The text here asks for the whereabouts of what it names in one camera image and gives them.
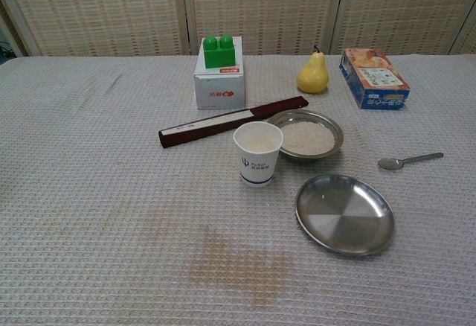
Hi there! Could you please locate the metal spoon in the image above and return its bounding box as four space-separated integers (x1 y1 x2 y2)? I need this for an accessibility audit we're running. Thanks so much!
377 152 445 172

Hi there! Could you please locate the white paper cup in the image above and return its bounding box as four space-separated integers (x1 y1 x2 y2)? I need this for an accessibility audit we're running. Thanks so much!
233 121 284 188

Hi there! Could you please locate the steel bowl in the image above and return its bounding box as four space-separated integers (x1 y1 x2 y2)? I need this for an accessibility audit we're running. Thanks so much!
266 109 344 162

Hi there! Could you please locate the empty steel plate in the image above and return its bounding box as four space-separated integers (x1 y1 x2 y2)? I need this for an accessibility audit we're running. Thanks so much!
295 173 396 257

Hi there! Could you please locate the dark red closed fan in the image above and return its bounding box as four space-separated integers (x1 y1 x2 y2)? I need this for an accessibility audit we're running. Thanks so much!
158 96 309 150

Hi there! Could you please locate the white cardboard box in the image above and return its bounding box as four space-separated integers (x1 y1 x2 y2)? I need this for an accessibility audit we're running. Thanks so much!
193 35 245 111

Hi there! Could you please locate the green toy building brick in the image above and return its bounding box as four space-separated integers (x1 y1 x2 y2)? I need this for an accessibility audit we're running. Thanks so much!
202 34 234 70

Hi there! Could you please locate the yellow pear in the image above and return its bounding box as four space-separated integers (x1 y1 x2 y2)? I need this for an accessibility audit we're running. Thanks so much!
296 45 330 95

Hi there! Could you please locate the woven folding screen panel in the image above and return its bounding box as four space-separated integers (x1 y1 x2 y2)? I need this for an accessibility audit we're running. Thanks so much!
330 0 476 56
0 0 29 59
0 0 190 58
448 16 476 56
181 0 347 57

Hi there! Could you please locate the blue biscuit box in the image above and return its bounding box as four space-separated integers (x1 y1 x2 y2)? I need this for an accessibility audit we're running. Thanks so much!
338 48 412 110

